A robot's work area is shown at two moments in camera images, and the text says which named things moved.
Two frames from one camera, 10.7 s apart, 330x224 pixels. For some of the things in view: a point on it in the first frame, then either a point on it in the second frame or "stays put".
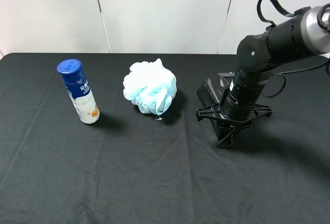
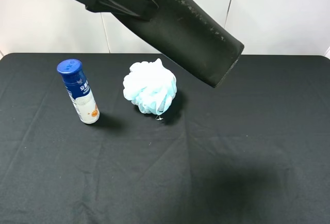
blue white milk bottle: (79, 91) stays put
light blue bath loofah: (150, 86) stays put
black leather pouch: (208, 98) to (183, 32)
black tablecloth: (128, 167) stays put
